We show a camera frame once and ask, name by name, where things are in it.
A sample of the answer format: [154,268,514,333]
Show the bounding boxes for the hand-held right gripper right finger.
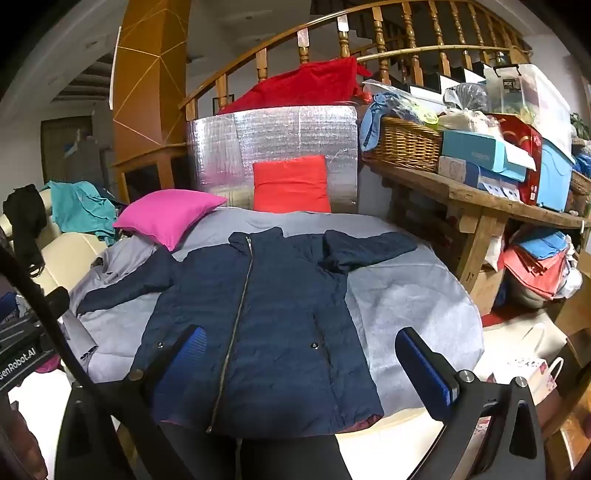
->
[394,327,548,480]

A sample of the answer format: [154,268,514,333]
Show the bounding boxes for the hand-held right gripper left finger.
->
[55,324,206,480]

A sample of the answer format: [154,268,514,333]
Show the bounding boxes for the navy puffer jacket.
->
[76,226,419,439]

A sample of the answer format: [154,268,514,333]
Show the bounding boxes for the grey bed sheet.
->
[60,205,485,416]

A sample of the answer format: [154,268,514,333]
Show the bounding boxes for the white paper bag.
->
[489,355,566,407]

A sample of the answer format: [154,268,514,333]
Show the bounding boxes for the cream sofa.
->
[0,189,112,296]

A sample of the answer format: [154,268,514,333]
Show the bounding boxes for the black garment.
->
[2,184,49,278]

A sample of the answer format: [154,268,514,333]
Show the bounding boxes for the stack of coral and blue cloths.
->
[503,228,583,301]

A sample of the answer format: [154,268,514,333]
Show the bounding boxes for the pink pillow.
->
[113,188,228,252]

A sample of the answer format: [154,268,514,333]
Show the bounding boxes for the teal garment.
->
[41,180,121,245]

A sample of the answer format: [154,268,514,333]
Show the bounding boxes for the wooden table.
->
[365,157,591,296]

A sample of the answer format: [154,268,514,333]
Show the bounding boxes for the dark blue labelled box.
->
[478,164,527,200]

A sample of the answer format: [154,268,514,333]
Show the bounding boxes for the white patterned box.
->
[438,156,481,188]

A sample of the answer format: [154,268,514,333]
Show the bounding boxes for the red-orange pillow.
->
[253,154,332,214]

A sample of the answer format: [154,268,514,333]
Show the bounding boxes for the brown door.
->
[41,115,95,195]

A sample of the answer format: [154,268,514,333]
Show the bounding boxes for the light blue cardboard box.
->
[441,129,536,183]

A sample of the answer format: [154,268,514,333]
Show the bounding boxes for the wicker basket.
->
[362,115,445,174]

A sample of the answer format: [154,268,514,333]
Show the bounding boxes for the blue plastic storage bin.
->
[536,138,577,213]

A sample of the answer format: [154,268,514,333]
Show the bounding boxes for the silver foil insulation mat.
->
[186,105,360,214]

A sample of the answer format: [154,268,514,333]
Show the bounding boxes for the cream bagged item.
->
[438,108,504,139]

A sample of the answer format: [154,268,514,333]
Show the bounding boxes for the light blue cloth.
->
[359,92,416,153]

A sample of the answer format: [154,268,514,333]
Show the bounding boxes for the red gift box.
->
[489,113,543,206]

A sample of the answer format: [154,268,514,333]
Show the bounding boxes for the orange wooden pillar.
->
[111,0,192,162]

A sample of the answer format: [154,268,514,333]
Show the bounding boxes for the grey bagged cloth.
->
[455,83,490,112]

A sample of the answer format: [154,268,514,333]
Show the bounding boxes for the red blanket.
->
[217,56,374,115]

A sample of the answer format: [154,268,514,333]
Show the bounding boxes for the clear plastic storage box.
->
[485,64,573,144]

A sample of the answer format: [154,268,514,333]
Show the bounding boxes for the wooden stair railing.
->
[178,0,532,121]

